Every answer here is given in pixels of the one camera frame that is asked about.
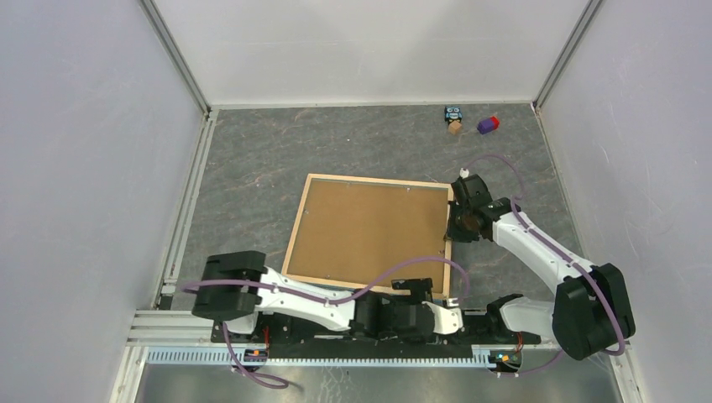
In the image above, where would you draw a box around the brown cardboard backing board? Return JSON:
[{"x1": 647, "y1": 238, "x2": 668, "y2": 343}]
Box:
[{"x1": 288, "y1": 179, "x2": 449, "y2": 294}]

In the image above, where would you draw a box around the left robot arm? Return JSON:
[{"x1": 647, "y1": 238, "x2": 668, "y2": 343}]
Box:
[{"x1": 181, "y1": 250, "x2": 449, "y2": 343}]

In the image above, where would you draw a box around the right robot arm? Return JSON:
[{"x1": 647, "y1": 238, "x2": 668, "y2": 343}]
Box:
[{"x1": 445, "y1": 169, "x2": 636, "y2": 360}]

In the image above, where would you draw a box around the small wooden cube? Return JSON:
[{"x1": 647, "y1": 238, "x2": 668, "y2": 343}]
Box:
[{"x1": 448, "y1": 120, "x2": 463, "y2": 135}]

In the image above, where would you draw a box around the purple and red block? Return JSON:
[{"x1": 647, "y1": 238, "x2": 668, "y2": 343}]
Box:
[{"x1": 477, "y1": 116, "x2": 500, "y2": 134}]

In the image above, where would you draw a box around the blue owl toy block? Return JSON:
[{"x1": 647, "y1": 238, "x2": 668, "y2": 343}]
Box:
[{"x1": 443, "y1": 106, "x2": 463, "y2": 124}]

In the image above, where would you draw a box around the light blue toothed strip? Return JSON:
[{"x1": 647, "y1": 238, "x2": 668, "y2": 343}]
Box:
[{"x1": 145, "y1": 347, "x2": 494, "y2": 369}]

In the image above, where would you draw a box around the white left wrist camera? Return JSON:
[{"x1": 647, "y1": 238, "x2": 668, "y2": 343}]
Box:
[{"x1": 424, "y1": 298, "x2": 463, "y2": 335}]

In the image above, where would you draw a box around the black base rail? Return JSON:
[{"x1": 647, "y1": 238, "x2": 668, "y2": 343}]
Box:
[{"x1": 229, "y1": 310, "x2": 542, "y2": 359}]

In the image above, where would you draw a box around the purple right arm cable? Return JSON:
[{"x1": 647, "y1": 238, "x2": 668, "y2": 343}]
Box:
[{"x1": 464, "y1": 154, "x2": 627, "y2": 379}]

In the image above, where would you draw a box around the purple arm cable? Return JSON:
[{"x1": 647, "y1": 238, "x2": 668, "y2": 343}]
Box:
[
  {"x1": 181, "y1": 255, "x2": 472, "y2": 390},
  {"x1": 464, "y1": 154, "x2": 627, "y2": 379}
]

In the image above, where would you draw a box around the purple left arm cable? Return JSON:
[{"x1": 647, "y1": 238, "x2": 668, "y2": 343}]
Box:
[{"x1": 181, "y1": 255, "x2": 472, "y2": 390}]

